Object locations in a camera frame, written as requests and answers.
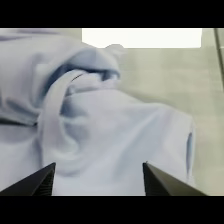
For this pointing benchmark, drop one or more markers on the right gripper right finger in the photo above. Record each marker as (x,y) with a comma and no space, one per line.
(161,184)

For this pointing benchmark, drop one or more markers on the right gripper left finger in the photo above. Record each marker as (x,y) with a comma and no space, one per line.
(37,184)

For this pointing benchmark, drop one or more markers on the light blue shirt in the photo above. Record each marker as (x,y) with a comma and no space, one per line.
(110,133)

